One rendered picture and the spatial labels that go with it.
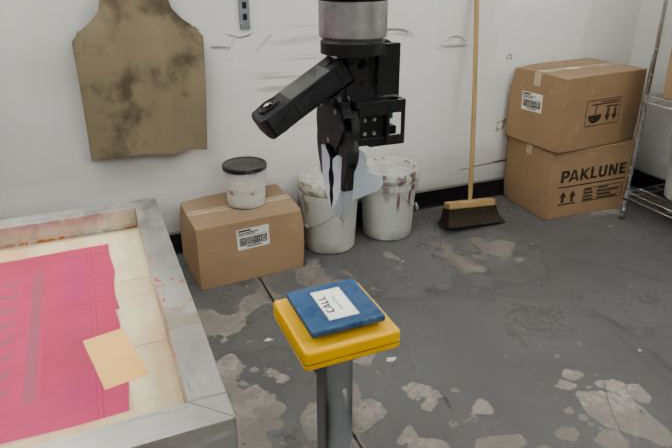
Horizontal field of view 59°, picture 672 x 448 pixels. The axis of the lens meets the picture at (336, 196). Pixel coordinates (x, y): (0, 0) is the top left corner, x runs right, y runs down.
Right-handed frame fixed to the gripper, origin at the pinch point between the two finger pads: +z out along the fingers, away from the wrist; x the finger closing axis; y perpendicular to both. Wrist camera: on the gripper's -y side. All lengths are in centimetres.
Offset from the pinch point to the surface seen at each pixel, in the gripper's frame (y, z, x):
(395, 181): 108, 76, 179
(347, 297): 2.0, 13.3, 0.6
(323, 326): -3.3, 13.3, -4.2
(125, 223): -23.0, 13.8, 37.4
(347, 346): -1.1, 15.4, -6.4
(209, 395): -19.0, 11.3, -13.2
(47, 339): -34.6, 14.8, 8.5
